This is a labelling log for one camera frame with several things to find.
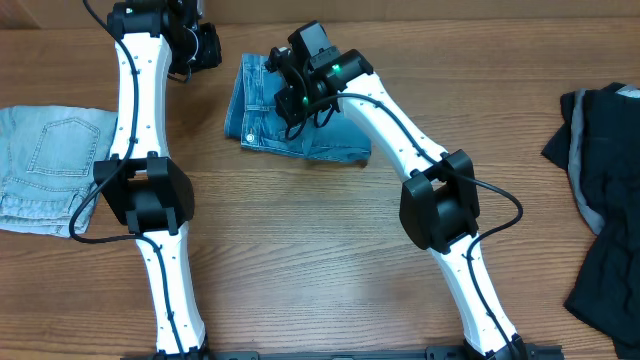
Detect medium blue jeans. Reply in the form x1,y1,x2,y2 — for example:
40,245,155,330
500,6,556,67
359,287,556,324
223,52,373,165

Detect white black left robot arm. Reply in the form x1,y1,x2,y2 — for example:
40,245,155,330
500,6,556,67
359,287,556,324
89,0,221,359

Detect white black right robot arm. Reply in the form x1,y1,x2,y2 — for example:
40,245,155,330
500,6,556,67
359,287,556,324
265,21,527,359

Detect folded light blue jeans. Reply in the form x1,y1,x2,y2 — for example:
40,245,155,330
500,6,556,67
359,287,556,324
1,106,117,238

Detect black cloth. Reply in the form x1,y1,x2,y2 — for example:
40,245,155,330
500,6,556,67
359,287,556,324
541,83,639,359

